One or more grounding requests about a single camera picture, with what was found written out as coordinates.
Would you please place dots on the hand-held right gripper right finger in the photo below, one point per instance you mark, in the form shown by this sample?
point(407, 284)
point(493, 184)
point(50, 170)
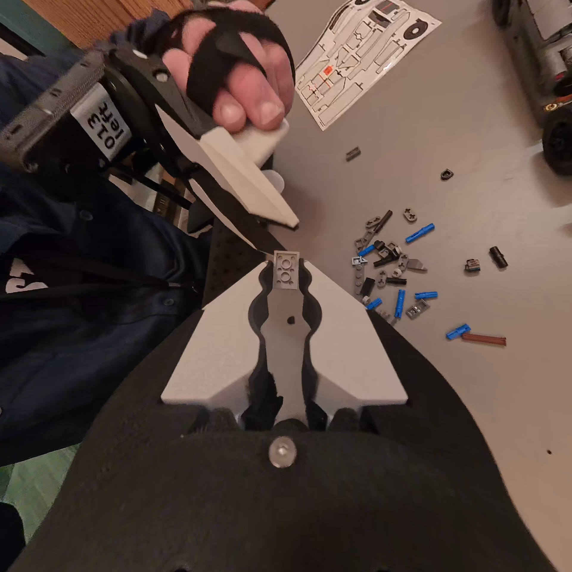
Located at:
point(357, 357)

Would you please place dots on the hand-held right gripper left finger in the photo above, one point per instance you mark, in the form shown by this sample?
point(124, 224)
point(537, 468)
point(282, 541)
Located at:
point(205, 357)

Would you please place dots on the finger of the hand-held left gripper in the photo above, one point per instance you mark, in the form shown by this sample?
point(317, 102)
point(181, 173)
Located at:
point(199, 190)
point(237, 174)

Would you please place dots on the group of small lego connectors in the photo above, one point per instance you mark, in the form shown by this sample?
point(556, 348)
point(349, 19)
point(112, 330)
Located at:
point(420, 232)

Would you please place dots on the grey lego car model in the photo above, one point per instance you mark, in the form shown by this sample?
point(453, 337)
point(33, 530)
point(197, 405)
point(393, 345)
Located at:
point(536, 44)

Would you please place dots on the brown lego axle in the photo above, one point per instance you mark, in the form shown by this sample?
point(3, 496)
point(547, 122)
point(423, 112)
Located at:
point(485, 339)

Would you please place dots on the person's left hand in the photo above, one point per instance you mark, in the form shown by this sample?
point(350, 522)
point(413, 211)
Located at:
point(268, 89)

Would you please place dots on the black perforated panel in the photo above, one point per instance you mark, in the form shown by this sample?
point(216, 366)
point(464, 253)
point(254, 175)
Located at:
point(228, 268)

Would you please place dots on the white printed sheet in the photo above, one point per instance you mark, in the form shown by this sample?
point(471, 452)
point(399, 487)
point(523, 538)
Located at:
point(357, 67)

